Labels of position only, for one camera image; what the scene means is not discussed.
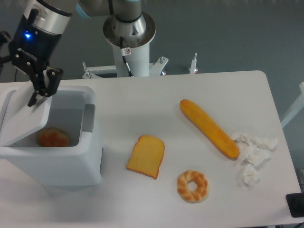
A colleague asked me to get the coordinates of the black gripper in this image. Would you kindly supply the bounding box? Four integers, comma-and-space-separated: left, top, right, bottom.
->
8, 16, 64, 107

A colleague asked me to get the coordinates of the white trash can lid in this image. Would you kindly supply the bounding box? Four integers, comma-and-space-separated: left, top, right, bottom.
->
0, 81, 52, 146

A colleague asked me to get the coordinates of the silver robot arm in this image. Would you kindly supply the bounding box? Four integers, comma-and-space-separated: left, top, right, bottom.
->
0, 0, 156, 106

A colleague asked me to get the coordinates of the white trash can body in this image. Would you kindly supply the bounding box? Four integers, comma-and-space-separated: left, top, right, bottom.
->
0, 86, 104, 186

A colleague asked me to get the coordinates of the round orange pastry in bin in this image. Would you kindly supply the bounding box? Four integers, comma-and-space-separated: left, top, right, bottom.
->
38, 128, 69, 147

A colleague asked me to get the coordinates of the toast bread slice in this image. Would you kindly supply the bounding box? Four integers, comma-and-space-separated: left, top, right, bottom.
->
126, 135, 165, 180

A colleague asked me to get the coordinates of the white clamp with red foot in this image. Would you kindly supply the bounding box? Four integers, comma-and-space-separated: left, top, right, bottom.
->
189, 53, 198, 75

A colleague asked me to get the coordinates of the long orange baguette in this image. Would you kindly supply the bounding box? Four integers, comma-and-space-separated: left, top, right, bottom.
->
180, 99, 239, 159

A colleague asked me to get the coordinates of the large crumpled white tissue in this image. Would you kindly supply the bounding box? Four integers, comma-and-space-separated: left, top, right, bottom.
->
231, 132, 278, 167

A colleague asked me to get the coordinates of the small crumpled white tissue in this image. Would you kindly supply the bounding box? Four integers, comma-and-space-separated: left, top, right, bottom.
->
242, 164, 260, 189

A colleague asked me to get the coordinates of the black device at table edge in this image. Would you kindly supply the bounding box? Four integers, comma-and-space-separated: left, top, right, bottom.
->
286, 192, 304, 218

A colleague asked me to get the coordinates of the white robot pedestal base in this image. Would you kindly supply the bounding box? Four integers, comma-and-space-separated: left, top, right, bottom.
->
82, 44, 169, 79

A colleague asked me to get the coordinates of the braided ring bread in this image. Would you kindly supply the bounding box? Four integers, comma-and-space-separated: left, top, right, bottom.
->
176, 170, 209, 203

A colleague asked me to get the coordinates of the white frame post right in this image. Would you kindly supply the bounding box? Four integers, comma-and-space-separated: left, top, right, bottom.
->
281, 82, 304, 128

